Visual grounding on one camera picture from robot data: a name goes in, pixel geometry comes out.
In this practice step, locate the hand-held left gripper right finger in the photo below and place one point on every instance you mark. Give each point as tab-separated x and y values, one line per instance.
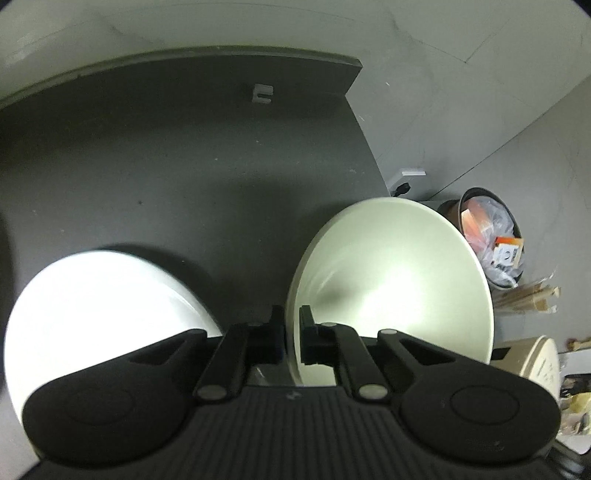
305	341

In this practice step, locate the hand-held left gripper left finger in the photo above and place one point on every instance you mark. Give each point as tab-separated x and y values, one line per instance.
277	339

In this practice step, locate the cream bowl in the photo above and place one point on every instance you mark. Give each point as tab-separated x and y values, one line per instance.
397	277

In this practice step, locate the black plug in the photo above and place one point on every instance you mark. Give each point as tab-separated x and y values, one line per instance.
400	188

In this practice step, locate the white plate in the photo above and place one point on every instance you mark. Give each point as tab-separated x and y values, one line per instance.
92	300

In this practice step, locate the orange packet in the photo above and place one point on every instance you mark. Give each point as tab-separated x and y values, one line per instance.
508	251

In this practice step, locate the dark round trash bin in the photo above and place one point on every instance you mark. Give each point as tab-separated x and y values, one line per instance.
489	217

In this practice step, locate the bundle of wooden sticks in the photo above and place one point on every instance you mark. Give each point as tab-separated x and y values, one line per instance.
531	297

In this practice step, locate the cream round lidded container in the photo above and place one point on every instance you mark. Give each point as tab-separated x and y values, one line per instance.
535	362

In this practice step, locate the small white clip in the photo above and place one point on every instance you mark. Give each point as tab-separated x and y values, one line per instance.
262	93

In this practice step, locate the white wall socket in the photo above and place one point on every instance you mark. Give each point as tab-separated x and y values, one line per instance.
412	172

